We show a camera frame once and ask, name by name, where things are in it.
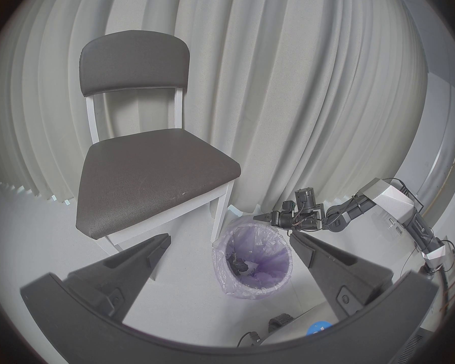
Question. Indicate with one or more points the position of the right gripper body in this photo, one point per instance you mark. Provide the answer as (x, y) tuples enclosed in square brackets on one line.
[(280, 218)]

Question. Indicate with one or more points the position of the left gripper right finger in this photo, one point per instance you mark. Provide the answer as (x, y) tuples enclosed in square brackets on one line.
[(341, 275)]

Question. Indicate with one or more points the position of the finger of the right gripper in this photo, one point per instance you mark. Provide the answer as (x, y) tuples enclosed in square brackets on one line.
[(266, 217)]

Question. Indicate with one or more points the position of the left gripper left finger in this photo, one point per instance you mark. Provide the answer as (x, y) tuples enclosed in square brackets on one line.
[(131, 271)]

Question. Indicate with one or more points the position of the purple plastic bag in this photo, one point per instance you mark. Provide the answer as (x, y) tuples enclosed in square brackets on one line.
[(267, 267)]

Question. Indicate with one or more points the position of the black plastic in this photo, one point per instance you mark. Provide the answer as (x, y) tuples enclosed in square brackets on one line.
[(238, 265)]

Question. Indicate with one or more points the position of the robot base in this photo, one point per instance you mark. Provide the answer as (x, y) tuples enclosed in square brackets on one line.
[(295, 328)]

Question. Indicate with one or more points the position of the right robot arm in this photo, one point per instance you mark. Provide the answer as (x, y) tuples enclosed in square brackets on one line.
[(390, 199)]

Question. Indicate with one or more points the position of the white trash bin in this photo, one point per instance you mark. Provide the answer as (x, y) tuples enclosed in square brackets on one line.
[(258, 292)]

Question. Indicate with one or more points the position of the white chair grey cushion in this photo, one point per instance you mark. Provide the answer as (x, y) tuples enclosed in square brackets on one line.
[(148, 180)]

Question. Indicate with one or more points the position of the white curtain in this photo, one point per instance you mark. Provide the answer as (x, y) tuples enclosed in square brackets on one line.
[(288, 89)]

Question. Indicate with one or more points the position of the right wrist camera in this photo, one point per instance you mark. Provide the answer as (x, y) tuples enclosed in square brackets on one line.
[(289, 207)]

